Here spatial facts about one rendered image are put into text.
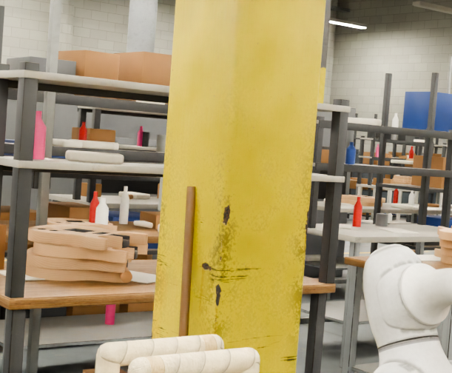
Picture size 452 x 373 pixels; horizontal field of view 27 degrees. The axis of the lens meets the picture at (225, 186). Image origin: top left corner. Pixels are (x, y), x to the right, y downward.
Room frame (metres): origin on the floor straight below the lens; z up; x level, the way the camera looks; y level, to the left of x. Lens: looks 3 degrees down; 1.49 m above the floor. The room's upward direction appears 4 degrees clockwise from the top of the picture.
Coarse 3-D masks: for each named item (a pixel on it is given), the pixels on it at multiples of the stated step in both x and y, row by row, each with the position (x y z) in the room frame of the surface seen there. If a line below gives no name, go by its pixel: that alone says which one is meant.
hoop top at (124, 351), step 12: (192, 336) 1.28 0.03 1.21; (204, 336) 1.28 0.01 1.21; (216, 336) 1.29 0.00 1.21; (108, 348) 1.19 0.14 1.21; (120, 348) 1.19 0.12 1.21; (132, 348) 1.21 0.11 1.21; (144, 348) 1.21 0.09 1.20; (156, 348) 1.23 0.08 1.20; (168, 348) 1.24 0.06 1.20; (180, 348) 1.25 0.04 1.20; (192, 348) 1.26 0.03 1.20; (204, 348) 1.27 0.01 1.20; (216, 348) 1.28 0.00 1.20; (120, 360) 1.19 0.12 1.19
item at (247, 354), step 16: (192, 352) 1.18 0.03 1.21; (208, 352) 1.19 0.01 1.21; (224, 352) 1.20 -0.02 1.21; (240, 352) 1.21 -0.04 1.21; (256, 352) 1.23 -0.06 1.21; (144, 368) 1.12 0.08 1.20; (160, 368) 1.13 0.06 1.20; (176, 368) 1.14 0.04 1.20; (192, 368) 1.16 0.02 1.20; (208, 368) 1.17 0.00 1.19; (224, 368) 1.19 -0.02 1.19; (240, 368) 1.21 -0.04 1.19
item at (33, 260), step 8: (32, 248) 3.70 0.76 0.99; (32, 256) 3.52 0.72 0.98; (40, 256) 3.50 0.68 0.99; (32, 264) 3.51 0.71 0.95; (40, 264) 3.49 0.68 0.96; (48, 264) 3.49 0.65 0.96; (56, 264) 3.49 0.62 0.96; (64, 264) 3.49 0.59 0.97; (72, 264) 3.51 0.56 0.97; (80, 264) 3.52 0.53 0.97; (88, 264) 3.53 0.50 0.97; (96, 264) 3.53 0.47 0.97; (104, 264) 3.52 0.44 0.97; (112, 264) 3.52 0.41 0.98; (120, 264) 3.52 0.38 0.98; (120, 272) 3.52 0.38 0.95
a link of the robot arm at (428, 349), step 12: (384, 348) 1.49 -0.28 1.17; (396, 348) 1.48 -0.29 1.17; (408, 348) 1.47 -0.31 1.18; (420, 348) 1.47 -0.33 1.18; (432, 348) 1.47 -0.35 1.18; (384, 360) 1.49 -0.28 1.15; (396, 360) 1.47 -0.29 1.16; (408, 360) 1.46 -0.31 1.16; (420, 360) 1.45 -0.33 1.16; (432, 360) 1.46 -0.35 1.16; (444, 360) 1.48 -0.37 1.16; (384, 372) 1.44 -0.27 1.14; (396, 372) 1.44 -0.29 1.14; (408, 372) 1.44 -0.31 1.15; (420, 372) 1.44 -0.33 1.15; (432, 372) 1.45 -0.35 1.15; (444, 372) 1.47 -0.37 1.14
